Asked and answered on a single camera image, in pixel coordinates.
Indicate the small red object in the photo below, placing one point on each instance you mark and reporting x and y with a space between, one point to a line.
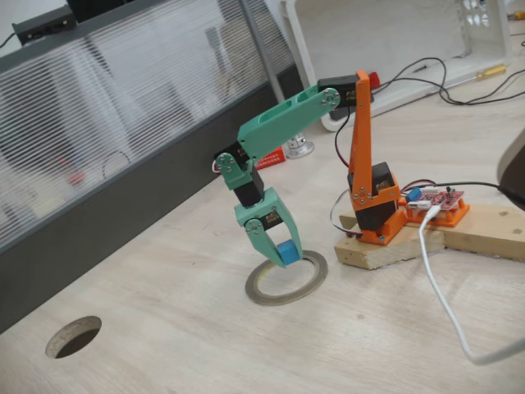
374 79

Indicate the black box device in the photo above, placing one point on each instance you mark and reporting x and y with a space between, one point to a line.
45 22

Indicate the green gripper black servo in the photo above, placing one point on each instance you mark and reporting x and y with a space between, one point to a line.
251 212

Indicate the wooden base block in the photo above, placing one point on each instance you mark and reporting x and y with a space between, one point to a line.
381 256

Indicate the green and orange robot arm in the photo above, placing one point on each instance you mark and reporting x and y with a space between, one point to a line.
287 119

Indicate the grey desk partition panel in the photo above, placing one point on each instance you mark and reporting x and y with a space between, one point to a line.
102 102

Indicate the pale wooden plank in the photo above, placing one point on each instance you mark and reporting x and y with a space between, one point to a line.
484 234

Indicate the silver metal coupling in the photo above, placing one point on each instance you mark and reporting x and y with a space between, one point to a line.
299 149

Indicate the yellow tool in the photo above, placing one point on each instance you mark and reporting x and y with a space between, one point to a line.
517 15

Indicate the grey rounded object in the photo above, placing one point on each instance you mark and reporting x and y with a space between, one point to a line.
514 164

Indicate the red printed box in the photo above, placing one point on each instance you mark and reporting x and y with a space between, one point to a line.
272 158

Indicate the red controller board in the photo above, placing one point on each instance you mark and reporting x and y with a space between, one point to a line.
443 199

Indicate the small blue cube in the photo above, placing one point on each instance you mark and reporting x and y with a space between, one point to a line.
287 252

